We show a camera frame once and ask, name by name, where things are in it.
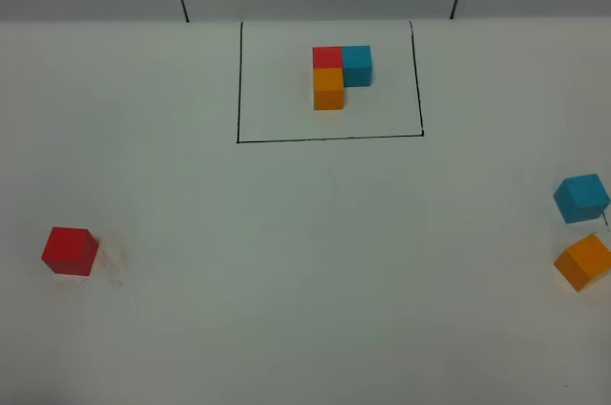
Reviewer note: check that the blue template block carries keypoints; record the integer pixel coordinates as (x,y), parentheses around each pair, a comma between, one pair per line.
(357,66)

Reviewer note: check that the orange template block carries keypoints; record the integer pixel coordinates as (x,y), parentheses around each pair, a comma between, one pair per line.
(328,89)

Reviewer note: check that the red template block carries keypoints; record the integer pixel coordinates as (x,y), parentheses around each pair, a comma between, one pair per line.
(327,57)

